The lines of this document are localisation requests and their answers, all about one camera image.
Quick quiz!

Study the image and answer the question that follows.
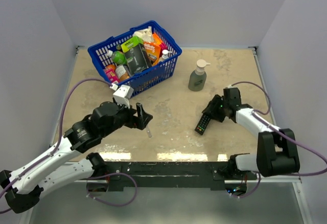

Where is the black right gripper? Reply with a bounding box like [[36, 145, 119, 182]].
[[202, 94, 229, 122]]

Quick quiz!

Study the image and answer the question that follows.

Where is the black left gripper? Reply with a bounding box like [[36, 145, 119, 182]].
[[101, 98, 153, 138]]

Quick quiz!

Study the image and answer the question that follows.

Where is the black remote control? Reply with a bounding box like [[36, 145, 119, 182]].
[[195, 114, 211, 135]]

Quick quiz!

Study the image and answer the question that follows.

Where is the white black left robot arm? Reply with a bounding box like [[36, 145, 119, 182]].
[[1, 102, 153, 214]]

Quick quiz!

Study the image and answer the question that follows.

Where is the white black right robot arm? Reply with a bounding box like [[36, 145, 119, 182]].
[[195, 87, 300, 180]]

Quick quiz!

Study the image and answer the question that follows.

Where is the grey soap pump bottle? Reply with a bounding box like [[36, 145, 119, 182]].
[[188, 59, 210, 92]]

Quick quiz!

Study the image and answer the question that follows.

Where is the orange labelled jar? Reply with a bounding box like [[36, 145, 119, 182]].
[[115, 64, 131, 82]]

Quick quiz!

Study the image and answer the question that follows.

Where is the pink snack packet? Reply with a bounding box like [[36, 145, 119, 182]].
[[104, 64, 120, 84]]

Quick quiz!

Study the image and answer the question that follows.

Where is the black green razor box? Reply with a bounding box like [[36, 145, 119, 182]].
[[121, 36, 152, 75]]

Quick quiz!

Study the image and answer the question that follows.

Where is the green round bottle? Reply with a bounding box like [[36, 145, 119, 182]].
[[106, 50, 127, 65]]

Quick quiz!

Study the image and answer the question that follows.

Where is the white pump bottle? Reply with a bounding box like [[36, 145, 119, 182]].
[[158, 49, 172, 62]]

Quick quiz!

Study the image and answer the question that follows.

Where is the orange razor blade box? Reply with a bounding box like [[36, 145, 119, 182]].
[[144, 42, 161, 66]]

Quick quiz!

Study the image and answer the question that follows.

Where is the beige crumpled bag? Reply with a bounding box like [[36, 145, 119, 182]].
[[132, 26, 154, 42]]

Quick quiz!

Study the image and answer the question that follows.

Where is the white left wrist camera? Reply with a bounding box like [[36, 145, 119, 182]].
[[112, 84, 134, 108]]

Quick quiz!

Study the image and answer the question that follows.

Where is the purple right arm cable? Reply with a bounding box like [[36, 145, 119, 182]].
[[228, 81, 327, 176]]

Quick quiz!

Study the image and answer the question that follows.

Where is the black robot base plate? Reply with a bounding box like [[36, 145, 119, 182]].
[[76, 161, 259, 192]]

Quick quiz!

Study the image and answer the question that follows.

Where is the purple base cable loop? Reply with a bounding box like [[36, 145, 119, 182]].
[[86, 172, 138, 207]]

